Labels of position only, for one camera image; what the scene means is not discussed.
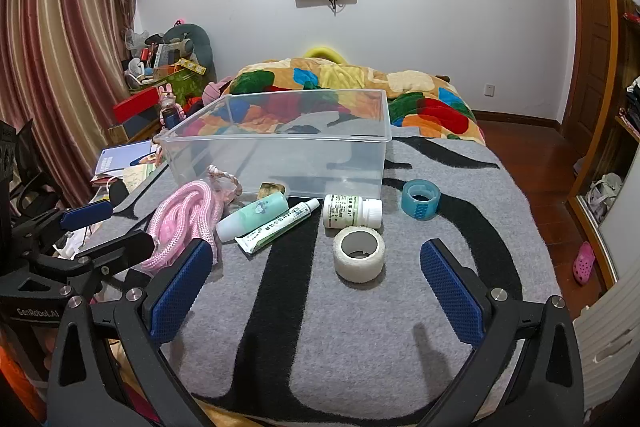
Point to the black office chair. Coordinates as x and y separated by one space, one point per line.
20 172

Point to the white wall socket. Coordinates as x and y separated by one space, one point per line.
489 90

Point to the pink bunny figurine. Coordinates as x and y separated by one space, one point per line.
167 103

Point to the striped pink curtain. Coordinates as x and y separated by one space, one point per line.
60 57

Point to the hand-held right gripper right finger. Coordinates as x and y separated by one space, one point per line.
452 287

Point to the blue tape roll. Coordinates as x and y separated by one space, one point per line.
421 199

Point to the white ointment tube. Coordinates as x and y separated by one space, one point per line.
277 227

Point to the blue notebook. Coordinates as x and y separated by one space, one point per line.
122 159

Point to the colourful patchwork blanket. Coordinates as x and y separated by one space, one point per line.
425 97

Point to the grey and black blanket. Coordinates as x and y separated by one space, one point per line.
360 337

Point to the green patterned box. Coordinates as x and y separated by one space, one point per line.
177 83

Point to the grey plush toy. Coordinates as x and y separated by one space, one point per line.
192 41

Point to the white bag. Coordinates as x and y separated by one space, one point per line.
602 192

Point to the yellow pillow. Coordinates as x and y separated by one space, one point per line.
325 53

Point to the white gauze tape roll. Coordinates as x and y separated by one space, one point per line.
359 254

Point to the pink clog shoe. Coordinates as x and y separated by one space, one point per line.
582 263

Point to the red box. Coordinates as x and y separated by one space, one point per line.
135 104

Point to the green and white bottle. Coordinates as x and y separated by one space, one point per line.
252 217

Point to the clear plastic storage box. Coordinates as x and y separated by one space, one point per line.
280 142

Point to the small tan packet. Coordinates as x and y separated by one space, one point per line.
271 189

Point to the wooden door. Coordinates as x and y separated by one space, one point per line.
592 47

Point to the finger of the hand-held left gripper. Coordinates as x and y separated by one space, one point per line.
127 247
82 214

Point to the white pill bottle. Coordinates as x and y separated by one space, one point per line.
350 210

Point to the white radiator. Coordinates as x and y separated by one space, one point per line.
607 347

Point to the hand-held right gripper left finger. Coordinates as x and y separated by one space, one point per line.
181 283

